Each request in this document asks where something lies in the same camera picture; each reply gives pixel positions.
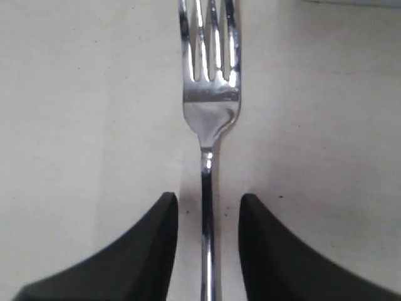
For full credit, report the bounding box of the silver metal fork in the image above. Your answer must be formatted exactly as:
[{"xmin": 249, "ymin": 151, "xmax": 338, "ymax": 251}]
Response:
[{"xmin": 178, "ymin": 1, "xmax": 242, "ymax": 300}]

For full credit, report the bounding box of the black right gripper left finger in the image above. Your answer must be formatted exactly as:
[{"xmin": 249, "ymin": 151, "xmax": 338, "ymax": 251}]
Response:
[{"xmin": 14, "ymin": 192, "xmax": 178, "ymax": 300}]

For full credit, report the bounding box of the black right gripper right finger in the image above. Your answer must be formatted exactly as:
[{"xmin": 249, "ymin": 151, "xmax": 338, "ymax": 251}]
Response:
[{"xmin": 238, "ymin": 194, "xmax": 400, "ymax": 300}]

